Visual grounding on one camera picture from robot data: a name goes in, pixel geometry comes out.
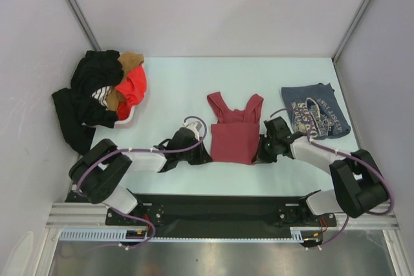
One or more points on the black tank top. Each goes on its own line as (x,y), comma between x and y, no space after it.
(74,105)

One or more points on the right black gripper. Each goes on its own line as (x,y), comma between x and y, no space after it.
(262,156)

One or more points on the white laundry basket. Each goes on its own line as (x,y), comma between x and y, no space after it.
(110,123)

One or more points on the aluminium frame post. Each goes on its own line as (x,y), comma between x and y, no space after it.
(351,29)
(79,16)

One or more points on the striped tank top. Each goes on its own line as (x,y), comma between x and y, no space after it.
(101,95)

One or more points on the red tank top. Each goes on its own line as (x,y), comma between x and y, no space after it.
(133,90)

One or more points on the brown tank top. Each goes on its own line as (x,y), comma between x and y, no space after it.
(129,61)

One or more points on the blue graphic tank top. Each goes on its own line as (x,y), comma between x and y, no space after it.
(314,109)

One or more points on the right aluminium frame post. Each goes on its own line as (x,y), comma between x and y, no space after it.
(351,29)

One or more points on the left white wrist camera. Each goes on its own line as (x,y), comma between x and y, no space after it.
(195,127)

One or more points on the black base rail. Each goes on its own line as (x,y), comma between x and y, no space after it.
(231,214)

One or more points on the left aluminium frame post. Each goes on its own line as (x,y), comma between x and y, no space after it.
(79,16)

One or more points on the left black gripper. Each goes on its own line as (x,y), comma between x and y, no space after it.
(202,156)

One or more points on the pink tank top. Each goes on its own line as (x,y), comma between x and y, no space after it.
(235,135)

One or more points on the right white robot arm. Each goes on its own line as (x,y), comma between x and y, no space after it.
(358,186)

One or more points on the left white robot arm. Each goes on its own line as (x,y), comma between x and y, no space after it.
(98,174)

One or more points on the white cable duct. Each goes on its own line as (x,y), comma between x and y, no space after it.
(119,235)

